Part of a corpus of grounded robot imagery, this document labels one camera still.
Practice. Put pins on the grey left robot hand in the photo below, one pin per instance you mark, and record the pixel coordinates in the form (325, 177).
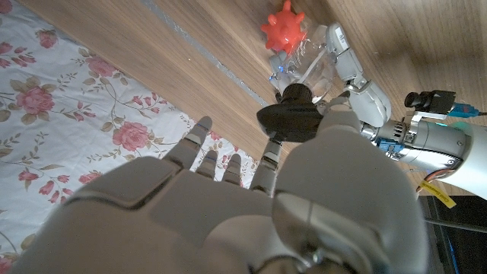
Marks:
(371, 106)

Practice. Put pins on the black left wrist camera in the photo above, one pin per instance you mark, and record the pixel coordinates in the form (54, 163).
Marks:
(437, 102)

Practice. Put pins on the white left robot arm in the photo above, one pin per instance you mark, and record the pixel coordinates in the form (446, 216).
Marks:
(475, 160)

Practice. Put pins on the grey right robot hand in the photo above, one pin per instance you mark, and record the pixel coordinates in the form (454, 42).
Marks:
(213, 220)

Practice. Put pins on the floral backdrop cloth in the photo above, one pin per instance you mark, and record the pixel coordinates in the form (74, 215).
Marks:
(57, 114)

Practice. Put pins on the clear plastic dispenser bottle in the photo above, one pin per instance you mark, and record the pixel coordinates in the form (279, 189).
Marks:
(308, 72)

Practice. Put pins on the orange spiky stress ball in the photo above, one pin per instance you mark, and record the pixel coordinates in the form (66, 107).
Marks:
(283, 32)

